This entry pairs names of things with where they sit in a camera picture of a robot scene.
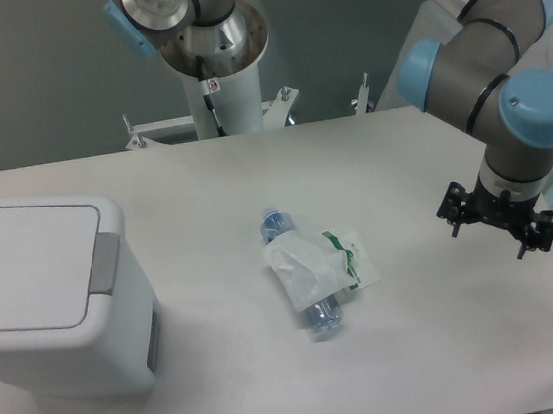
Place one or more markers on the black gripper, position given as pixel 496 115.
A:
pixel 534 231

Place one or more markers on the white push-lid trash can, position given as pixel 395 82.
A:
pixel 78 316

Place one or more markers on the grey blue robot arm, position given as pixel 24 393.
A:
pixel 470 83

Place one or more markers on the white green plastic bag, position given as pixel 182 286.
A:
pixel 350 265

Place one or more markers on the clear plastic water bottle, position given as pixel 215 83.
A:
pixel 302 269

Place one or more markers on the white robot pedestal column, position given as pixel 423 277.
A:
pixel 232 102

